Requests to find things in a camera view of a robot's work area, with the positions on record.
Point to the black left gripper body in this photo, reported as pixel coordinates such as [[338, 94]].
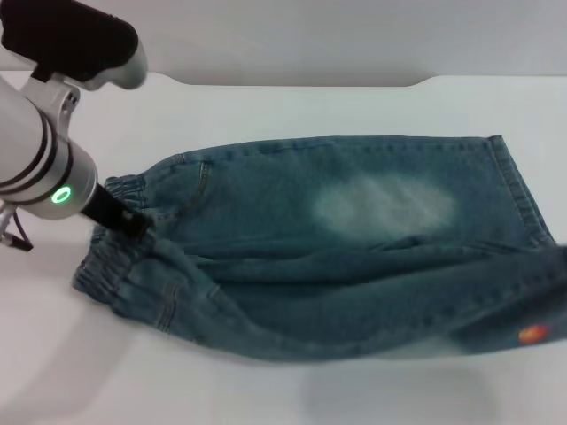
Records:
[[106, 206]]

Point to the blue denim shorts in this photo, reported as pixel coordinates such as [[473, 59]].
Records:
[[310, 274]]

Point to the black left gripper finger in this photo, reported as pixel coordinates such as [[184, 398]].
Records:
[[135, 226]]

